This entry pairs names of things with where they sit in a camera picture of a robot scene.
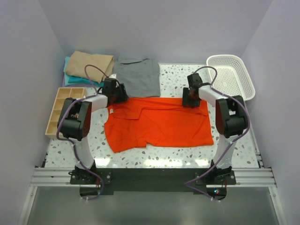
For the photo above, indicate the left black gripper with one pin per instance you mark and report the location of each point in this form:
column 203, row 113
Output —
column 123, row 97

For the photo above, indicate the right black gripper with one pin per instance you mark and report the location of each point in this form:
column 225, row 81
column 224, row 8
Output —
column 186, row 101

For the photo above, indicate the orange t-shirt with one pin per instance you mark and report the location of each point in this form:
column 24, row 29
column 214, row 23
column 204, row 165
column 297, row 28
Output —
column 158, row 121

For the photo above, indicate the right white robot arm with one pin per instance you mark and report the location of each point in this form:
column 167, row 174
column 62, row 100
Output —
column 231, row 119

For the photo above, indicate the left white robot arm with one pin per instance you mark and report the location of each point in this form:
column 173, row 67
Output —
column 74, row 124

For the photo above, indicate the grey folded t-shirt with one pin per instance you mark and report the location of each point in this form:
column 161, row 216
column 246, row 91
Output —
column 140, row 77

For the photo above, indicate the white plastic basket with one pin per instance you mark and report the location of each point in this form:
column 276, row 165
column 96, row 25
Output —
column 232, row 76

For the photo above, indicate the beige folded t-shirt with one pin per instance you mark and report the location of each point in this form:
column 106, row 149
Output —
column 94, row 64

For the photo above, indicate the teal folded t-shirt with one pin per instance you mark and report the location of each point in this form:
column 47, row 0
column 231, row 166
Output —
column 70, row 80

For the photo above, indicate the wooden compartment tray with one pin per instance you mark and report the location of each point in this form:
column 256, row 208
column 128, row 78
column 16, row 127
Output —
column 62, row 94

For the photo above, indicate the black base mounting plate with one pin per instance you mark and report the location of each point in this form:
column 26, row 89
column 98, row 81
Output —
column 107, row 181

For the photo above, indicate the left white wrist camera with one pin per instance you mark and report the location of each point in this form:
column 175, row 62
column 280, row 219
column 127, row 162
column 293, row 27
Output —
column 113, row 76

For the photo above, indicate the aluminium rail frame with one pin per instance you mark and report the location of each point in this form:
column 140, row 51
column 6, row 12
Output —
column 54, row 201

